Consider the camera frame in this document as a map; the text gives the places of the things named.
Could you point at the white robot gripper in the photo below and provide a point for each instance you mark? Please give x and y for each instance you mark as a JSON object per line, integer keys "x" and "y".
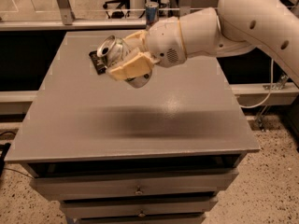
{"x": 164, "y": 43}

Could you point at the white green 7up can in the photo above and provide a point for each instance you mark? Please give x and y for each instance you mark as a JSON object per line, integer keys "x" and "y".
{"x": 114, "y": 50}

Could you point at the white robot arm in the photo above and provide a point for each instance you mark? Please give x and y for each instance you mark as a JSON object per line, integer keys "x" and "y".
{"x": 235, "y": 27}

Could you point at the blue silver energy drink can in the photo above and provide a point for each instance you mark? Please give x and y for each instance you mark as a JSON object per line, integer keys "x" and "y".
{"x": 151, "y": 11}

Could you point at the black snack packet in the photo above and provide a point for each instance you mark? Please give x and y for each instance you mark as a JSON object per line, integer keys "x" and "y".
{"x": 97, "y": 63}

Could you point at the black office chair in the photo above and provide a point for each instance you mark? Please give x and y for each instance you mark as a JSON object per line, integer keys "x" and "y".
{"x": 117, "y": 13}

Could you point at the grey drawer cabinet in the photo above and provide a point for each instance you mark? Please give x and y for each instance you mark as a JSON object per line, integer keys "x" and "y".
{"x": 81, "y": 123}

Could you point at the top grey drawer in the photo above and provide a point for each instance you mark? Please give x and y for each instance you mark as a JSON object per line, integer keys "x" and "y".
{"x": 131, "y": 185}

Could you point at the grey drawer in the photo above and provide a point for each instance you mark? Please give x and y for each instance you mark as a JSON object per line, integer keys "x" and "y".
{"x": 131, "y": 185}
{"x": 139, "y": 208}

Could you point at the grey metal railing frame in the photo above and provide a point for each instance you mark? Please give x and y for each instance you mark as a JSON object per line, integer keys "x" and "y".
{"x": 79, "y": 24}

